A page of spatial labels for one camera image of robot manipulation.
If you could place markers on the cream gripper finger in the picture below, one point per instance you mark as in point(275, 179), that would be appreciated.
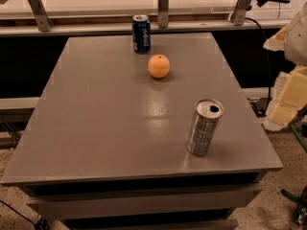
point(289, 96)
point(276, 42)

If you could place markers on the orange fruit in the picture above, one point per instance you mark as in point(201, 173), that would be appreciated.
point(159, 66)

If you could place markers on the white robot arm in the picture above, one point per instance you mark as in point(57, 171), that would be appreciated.
point(295, 43)

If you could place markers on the silver redbull can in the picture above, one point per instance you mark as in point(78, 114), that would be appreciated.
point(207, 115)

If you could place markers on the blue pepsi can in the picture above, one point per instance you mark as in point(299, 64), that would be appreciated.
point(141, 33)

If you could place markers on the green metal stand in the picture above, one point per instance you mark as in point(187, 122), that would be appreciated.
point(298, 127)

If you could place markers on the grey drawer cabinet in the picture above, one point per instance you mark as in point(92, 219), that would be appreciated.
point(107, 142)

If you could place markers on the right metal bracket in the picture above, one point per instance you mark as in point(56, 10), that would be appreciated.
point(238, 16)

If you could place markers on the metal bracket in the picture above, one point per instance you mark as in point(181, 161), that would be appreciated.
point(238, 16)
point(163, 17)
point(41, 18)

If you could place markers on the middle metal bracket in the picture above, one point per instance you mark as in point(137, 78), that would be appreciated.
point(163, 17)

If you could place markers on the left metal bracket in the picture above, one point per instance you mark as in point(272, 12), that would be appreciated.
point(41, 18)

